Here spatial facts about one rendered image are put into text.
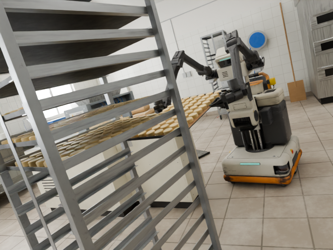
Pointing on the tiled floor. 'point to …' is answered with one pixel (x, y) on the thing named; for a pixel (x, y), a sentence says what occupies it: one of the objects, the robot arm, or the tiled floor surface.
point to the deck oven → (317, 45)
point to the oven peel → (299, 88)
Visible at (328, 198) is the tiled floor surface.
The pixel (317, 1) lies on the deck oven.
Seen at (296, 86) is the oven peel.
